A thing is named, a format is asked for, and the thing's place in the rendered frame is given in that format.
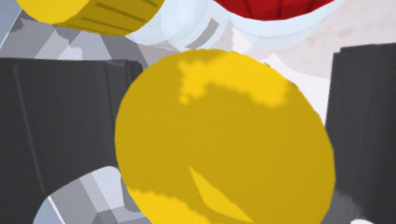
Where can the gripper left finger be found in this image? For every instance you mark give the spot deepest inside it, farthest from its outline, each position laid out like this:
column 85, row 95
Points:
column 57, row 124

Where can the grey tray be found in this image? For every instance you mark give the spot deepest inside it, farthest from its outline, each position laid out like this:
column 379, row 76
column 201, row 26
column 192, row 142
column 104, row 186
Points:
column 95, row 198

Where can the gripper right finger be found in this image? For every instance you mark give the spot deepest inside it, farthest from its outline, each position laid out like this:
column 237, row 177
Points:
column 361, row 124

